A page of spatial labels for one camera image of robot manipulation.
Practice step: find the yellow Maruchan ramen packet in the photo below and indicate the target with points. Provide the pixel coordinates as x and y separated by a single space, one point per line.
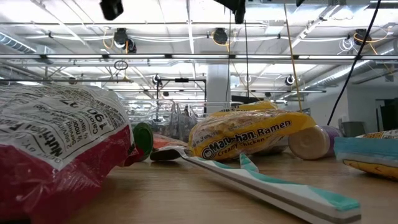
242 133

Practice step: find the white pillar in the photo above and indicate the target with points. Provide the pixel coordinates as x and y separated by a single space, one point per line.
217 81

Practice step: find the green spice jar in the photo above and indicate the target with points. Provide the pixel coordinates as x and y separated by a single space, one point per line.
143 138

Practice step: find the orange snack packet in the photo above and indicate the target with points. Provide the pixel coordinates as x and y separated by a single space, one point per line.
168 140

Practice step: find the red ramen packet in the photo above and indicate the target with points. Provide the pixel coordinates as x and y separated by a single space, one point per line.
46 140

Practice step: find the purple label spice jar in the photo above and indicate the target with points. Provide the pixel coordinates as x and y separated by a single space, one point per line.
311 141

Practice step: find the grey chair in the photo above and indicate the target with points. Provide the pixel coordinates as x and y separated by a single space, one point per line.
353 128

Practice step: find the blue ramen packet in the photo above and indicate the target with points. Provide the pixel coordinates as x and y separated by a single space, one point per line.
367 149

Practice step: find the silver ceiling duct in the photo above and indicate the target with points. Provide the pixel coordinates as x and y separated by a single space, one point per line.
342 73
15 43

